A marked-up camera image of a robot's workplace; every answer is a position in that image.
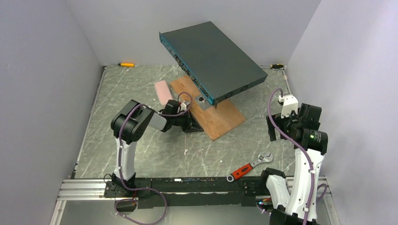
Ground wooden base board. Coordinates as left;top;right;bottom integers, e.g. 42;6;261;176
170;76;246;141

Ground pink umbrella case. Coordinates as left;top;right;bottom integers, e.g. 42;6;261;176
154;80;173;106

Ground network switch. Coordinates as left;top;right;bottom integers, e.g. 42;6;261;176
159;22;268;107

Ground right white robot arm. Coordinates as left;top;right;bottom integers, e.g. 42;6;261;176
261;104;329;225

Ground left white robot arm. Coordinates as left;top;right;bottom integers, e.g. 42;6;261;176
111;99;204;196

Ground black yellow tool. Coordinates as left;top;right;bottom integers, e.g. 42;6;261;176
270;64;284;70

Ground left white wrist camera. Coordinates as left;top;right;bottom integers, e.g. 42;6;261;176
180;101;191;111

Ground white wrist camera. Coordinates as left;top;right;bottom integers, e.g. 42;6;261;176
278;94;299;118
180;101;191;111

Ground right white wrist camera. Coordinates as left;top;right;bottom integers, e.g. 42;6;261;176
278;94;299;118

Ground red handled adjustable wrench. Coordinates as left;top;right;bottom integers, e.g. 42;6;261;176
226;152;273;182

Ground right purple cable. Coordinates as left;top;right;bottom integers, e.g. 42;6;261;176
256;88;328;225

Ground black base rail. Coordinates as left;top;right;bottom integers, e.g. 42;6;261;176
104;176;270;209

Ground yellow handled screwdriver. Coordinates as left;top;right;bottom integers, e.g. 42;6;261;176
118;63;135;68

